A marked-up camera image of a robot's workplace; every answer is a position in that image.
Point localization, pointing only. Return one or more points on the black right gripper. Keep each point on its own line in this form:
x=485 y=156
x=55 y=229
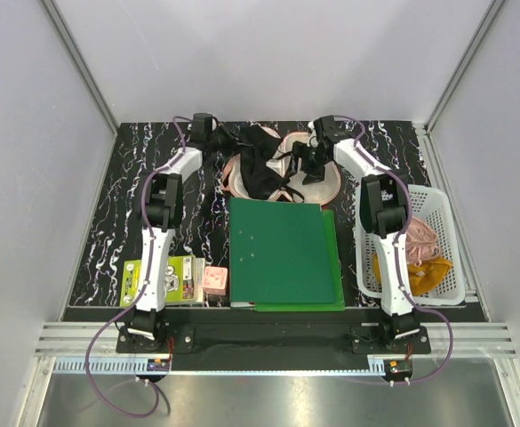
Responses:
x=300 y=149

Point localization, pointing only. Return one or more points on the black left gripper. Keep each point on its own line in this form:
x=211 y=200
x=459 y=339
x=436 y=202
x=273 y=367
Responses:
x=232 y=139

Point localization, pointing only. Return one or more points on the pink floral mesh laundry bag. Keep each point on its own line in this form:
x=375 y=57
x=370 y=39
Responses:
x=320 y=193

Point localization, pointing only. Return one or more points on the black bra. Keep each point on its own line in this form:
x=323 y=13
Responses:
x=247 y=174

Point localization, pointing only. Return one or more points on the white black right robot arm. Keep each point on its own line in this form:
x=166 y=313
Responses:
x=385 y=213

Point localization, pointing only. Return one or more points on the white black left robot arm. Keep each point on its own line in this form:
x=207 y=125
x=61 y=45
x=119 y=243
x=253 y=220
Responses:
x=161 y=211

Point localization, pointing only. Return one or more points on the white perforated plastic basket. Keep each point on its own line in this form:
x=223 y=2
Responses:
x=433 y=207

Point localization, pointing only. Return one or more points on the pink lace garment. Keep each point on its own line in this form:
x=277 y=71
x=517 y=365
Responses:
x=421 y=242

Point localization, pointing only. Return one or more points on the small pink box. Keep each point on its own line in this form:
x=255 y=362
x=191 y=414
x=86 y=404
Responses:
x=215 y=280

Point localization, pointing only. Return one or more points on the light green folder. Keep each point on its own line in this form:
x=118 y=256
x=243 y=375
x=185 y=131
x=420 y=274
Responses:
x=334 y=260

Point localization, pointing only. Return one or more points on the lime green illustrated book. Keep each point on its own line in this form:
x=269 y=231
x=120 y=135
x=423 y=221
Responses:
x=182 y=278

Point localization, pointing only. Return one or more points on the mustard yellow garment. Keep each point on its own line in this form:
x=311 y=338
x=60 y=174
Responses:
x=427 y=274

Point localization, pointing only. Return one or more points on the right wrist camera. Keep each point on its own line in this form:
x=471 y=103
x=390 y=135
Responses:
x=327 y=129

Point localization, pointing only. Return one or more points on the dark green ring binder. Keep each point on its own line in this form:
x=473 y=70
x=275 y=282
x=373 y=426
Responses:
x=278 y=254

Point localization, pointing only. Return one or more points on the left aluminium frame post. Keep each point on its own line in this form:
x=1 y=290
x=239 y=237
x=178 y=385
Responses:
x=64 y=34

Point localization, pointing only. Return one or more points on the aluminium frame post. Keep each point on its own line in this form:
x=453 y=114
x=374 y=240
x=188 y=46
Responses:
x=482 y=31
x=64 y=34

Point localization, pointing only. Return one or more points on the right aluminium frame post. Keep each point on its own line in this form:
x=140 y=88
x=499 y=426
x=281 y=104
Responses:
x=482 y=31

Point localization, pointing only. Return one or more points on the aluminium rail crossbar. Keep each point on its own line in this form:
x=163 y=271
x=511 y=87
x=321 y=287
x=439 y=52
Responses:
x=465 y=340

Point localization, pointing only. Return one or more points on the white slotted cable duct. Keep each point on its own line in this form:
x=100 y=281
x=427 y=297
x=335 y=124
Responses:
x=187 y=365

